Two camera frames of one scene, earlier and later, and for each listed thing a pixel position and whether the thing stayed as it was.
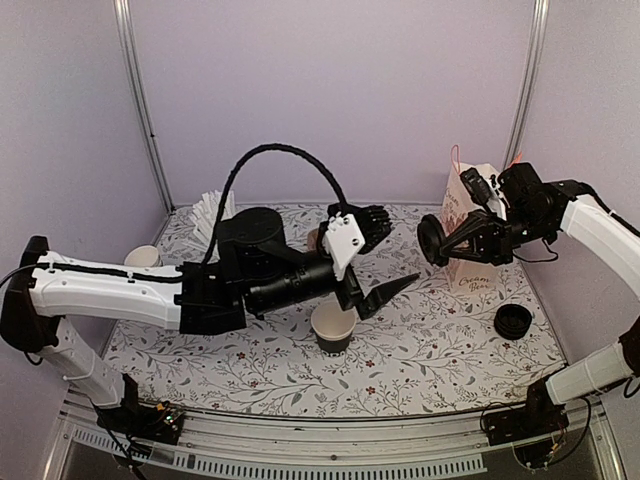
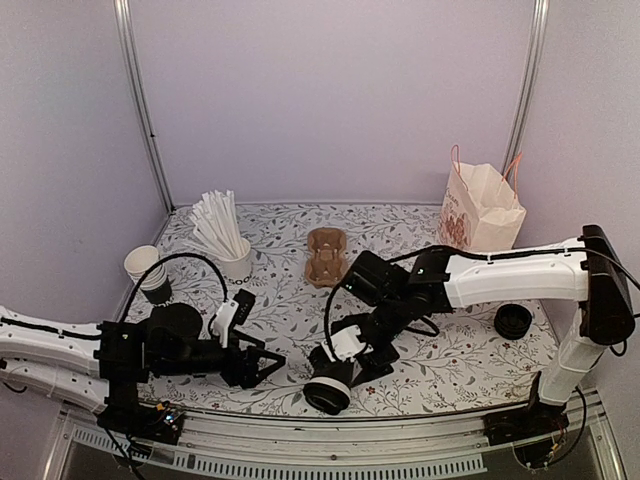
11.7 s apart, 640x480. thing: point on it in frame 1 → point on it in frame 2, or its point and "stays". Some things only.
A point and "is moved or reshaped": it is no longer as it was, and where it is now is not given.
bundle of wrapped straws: [204, 213] stays
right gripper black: [492, 243] → [376, 366]
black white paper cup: [332, 327] is moved or reshaped
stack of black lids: [511, 321] stays
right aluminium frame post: [529, 86] stays
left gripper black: [353, 296] → [246, 376]
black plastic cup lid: [432, 236] → [326, 399]
